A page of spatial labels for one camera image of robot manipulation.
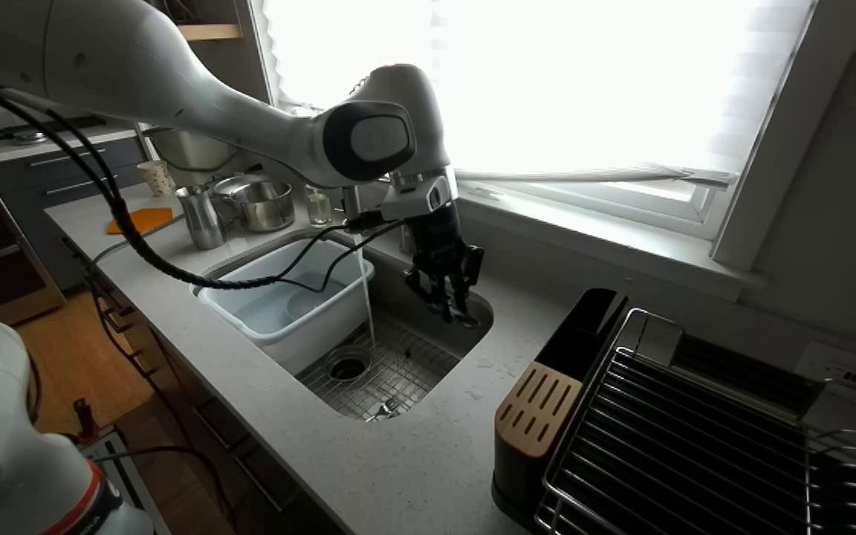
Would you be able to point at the stainless steel pot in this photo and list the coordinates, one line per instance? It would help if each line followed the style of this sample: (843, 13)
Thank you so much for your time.
(251, 203)

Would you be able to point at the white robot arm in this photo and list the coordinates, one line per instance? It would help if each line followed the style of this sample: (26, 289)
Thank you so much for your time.
(130, 62)

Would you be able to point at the metal cup on counter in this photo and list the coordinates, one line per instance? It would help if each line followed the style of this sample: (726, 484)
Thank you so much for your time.
(200, 218)

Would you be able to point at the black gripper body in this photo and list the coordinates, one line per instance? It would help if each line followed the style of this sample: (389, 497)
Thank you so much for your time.
(444, 265)

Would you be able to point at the black dish drying rack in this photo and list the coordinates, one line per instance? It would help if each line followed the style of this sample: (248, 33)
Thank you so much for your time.
(676, 435)

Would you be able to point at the wooden knife block insert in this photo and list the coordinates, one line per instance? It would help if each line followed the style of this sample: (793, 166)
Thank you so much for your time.
(536, 408)

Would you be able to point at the white plastic wash basin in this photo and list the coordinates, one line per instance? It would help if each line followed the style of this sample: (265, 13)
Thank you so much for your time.
(319, 301)

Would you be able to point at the stainless steel sink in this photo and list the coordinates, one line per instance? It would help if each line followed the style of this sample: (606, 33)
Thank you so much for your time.
(399, 310)

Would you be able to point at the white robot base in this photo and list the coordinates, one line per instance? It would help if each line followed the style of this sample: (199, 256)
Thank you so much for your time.
(47, 484)

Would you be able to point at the orange cutting board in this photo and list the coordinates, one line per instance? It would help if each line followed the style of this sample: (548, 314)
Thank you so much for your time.
(145, 222)

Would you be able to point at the metal sink grid rack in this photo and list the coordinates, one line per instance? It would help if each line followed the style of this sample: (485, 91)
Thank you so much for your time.
(380, 378)

